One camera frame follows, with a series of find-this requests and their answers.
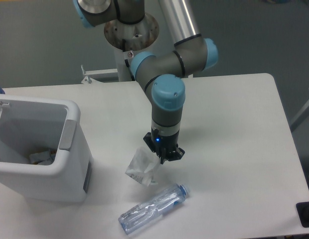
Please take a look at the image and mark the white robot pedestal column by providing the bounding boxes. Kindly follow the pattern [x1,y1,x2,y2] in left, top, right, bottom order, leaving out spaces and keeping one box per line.
[104,13,159,82]

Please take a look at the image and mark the trash inside the can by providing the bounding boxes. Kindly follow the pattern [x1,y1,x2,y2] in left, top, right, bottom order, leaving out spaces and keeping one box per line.
[29,149,57,166]

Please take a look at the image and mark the black cable on pedestal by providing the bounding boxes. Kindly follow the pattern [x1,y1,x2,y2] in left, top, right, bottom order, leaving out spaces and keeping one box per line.
[121,38,136,82]

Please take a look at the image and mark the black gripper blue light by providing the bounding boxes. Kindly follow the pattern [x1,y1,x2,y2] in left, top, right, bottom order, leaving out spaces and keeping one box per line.
[143,129,185,164]

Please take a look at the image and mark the white left base bracket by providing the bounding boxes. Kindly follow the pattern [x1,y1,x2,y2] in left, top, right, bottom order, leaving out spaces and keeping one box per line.
[81,65,119,84]

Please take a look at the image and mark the white plastic trash can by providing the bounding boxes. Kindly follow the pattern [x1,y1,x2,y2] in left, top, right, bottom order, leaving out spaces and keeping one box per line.
[0,94,93,202]

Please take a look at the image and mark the black clamp at table corner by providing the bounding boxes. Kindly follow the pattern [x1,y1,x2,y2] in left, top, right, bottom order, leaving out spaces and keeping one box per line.
[296,202,309,228]

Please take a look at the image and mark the clear plastic water bottle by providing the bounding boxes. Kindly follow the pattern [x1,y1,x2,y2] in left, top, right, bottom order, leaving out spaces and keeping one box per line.
[118,184,190,235]

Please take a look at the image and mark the white frame at right edge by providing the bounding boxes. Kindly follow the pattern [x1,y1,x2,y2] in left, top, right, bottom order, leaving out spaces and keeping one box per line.
[290,99,309,132]

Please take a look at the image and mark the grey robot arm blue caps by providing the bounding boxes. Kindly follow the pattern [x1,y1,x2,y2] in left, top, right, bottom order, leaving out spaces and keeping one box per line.
[73,0,218,162]

